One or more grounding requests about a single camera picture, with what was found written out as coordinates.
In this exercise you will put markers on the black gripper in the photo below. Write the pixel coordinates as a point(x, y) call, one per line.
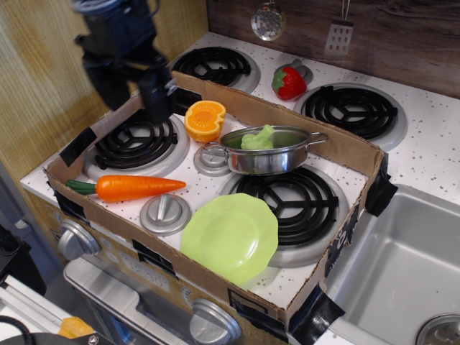
point(143, 65)

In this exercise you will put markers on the green toy broccoli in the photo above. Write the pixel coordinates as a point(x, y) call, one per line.
point(259, 141)

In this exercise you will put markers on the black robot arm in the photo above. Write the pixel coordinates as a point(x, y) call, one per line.
point(118, 50)

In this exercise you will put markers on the small steel pan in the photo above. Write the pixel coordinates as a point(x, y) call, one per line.
point(290, 150)

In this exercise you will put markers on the brown cardboard fence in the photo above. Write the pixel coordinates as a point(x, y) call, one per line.
point(159, 266)

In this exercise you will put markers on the front left black burner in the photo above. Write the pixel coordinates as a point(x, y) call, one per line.
point(139, 147)

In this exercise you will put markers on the black burner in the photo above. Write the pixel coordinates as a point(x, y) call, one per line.
point(362, 110)
point(139, 147)
point(225, 66)
point(309, 207)

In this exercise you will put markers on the halved toy orange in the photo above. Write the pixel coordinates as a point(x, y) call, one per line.
point(204, 120)

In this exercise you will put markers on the back left black burner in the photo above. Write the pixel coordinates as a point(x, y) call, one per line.
point(225, 66)

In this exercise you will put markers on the silver stovetop knob middle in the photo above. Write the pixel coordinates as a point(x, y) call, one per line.
point(210, 160)

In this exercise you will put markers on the silver stovetop knob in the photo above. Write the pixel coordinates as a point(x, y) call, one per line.
point(303, 70)
point(210, 160)
point(165, 215)

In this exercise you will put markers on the orange toy carrot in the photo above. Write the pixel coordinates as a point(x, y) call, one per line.
point(115, 188)

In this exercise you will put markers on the silver stovetop knob front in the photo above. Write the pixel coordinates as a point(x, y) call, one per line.
point(165, 215)

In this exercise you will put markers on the red toy strawberry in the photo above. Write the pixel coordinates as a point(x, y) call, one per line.
point(288, 83)

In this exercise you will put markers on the hanging steel strainer ladle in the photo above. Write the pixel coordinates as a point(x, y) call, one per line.
point(268, 21)

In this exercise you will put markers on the silver stovetop knob back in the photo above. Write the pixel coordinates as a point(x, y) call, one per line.
point(303, 70)

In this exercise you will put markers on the light green plastic plate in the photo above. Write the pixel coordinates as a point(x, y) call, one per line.
point(234, 236)

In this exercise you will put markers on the silver oven knob left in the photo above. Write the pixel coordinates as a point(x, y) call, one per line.
point(76, 241)

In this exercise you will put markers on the silver oven knob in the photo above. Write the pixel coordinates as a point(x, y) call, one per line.
point(76, 241)
point(212, 325)

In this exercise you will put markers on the front right black burner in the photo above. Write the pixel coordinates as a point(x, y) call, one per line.
point(309, 207)

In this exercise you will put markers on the hanging steel slotted spatula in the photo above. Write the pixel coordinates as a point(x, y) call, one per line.
point(339, 34)

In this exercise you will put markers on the black device bottom left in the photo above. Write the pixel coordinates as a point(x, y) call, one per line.
point(17, 262)

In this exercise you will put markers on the back right black burner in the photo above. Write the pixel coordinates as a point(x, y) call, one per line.
point(362, 110)

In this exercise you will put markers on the silver oven knob right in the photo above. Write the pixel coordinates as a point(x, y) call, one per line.
point(212, 325)

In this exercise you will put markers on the orange yellow object bottom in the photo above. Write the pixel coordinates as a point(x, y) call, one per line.
point(74, 327)

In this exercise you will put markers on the grey toy sink basin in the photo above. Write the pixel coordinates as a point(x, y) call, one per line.
point(401, 269)

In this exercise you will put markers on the silver sink drain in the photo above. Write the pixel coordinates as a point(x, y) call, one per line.
point(442, 329)

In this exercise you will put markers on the silver oven door handle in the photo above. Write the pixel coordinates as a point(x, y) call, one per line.
point(129, 313)

